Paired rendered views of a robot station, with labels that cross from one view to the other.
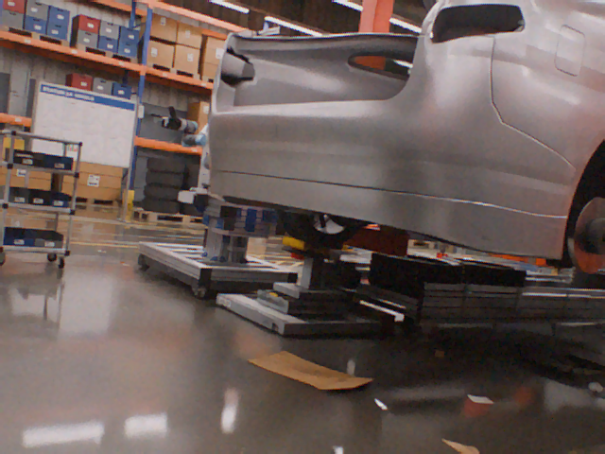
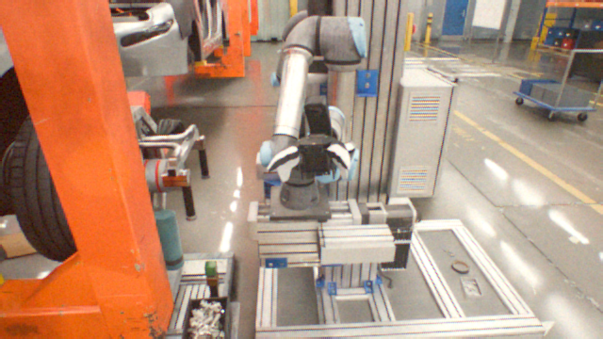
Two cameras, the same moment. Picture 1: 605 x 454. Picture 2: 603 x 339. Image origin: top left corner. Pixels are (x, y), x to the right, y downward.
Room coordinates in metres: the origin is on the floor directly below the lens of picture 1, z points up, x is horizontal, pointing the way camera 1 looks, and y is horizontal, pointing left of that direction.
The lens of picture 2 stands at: (5.61, -0.72, 1.51)
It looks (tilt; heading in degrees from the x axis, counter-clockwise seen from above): 26 degrees down; 122
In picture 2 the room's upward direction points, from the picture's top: straight up
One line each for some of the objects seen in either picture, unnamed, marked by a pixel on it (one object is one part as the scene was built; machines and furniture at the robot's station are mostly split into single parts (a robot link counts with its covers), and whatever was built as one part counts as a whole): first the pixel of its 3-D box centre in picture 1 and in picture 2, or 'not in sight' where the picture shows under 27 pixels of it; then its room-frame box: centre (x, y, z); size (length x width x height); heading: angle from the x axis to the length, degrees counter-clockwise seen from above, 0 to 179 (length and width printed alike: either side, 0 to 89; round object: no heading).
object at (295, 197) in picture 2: not in sight; (299, 187); (5.00, 0.25, 0.87); 0.15 x 0.15 x 0.10
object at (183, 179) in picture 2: not in sight; (176, 177); (4.63, -0.01, 0.93); 0.09 x 0.05 x 0.05; 37
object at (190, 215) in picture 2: not in sight; (188, 201); (4.66, 0.01, 0.83); 0.04 x 0.04 x 0.16
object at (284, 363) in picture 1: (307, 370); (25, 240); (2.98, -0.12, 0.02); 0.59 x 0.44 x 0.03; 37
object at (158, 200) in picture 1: (180, 192); not in sight; (11.57, 2.34, 0.55); 1.40 x 0.80 x 1.09; 127
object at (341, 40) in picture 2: not in sight; (339, 105); (5.12, 0.29, 1.19); 0.15 x 0.12 x 0.55; 21
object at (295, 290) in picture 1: (312, 273); not in sight; (4.23, -0.10, 0.32); 0.40 x 0.30 x 0.28; 127
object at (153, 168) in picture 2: not in sight; (155, 176); (4.42, 0.04, 0.85); 0.21 x 0.14 x 0.14; 37
